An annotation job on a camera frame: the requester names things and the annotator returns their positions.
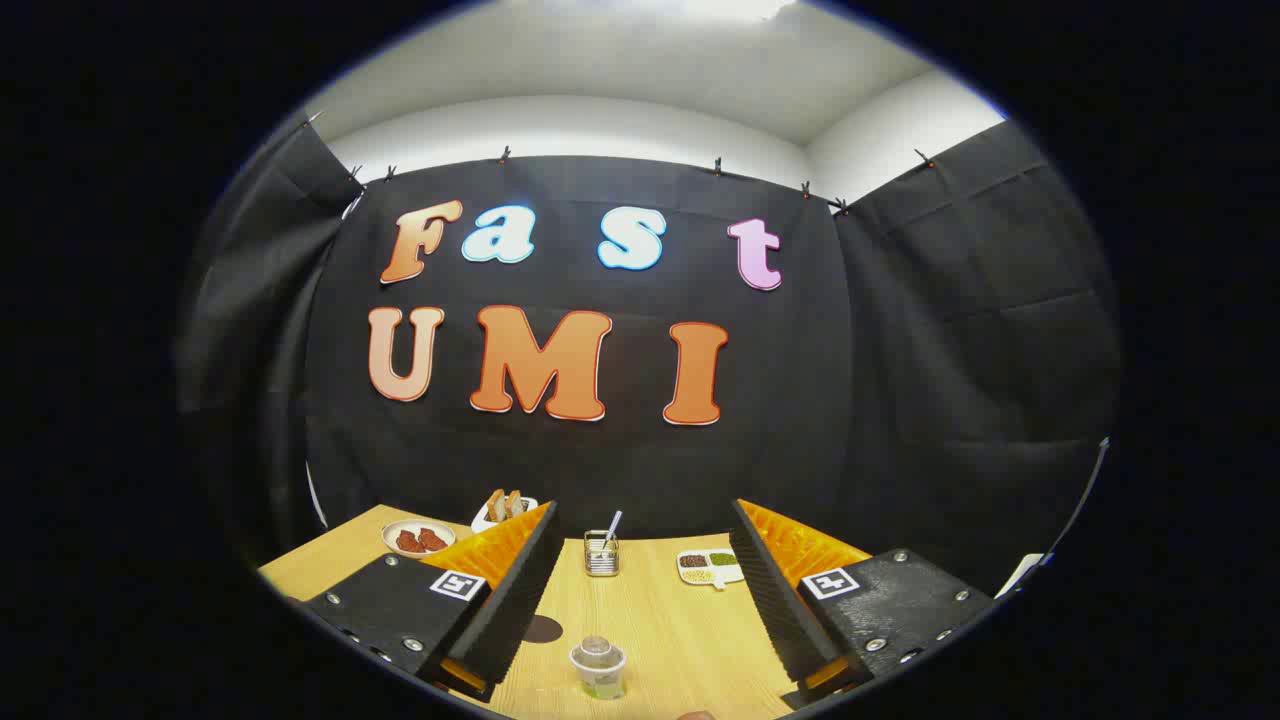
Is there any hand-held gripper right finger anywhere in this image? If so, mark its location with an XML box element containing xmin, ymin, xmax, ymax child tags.
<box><xmin>728</xmin><ymin>498</ymin><xmax>996</xmax><ymax>706</ymax></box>

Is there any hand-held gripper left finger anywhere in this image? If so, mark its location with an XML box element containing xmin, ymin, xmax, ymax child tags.
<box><xmin>290</xmin><ymin>500</ymin><xmax>563</xmax><ymax>703</ymax></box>

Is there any clear plastic juice bottle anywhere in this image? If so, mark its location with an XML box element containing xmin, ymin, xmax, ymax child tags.
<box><xmin>569</xmin><ymin>635</ymin><xmax>628</xmax><ymax>700</ymax></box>

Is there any white divided dish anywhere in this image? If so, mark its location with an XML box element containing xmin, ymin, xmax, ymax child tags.
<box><xmin>677</xmin><ymin>548</ymin><xmax>746</xmax><ymax>591</ymax></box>

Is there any white bread dish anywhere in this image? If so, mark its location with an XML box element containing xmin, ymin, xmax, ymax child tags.
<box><xmin>470</xmin><ymin>495</ymin><xmax>539</xmax><ymax>534</ymax></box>

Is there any wooden table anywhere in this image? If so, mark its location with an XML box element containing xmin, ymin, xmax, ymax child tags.
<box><xmin>258</xmin><ymin>503</ymin><xmax>801</xmax><ymax>720</ymax></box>

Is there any white oval plate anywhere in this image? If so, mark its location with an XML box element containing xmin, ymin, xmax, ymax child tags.
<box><xmin>381</xmin><ymin>519</ymin><xmax>457</xmax><ymax>557</ymax></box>

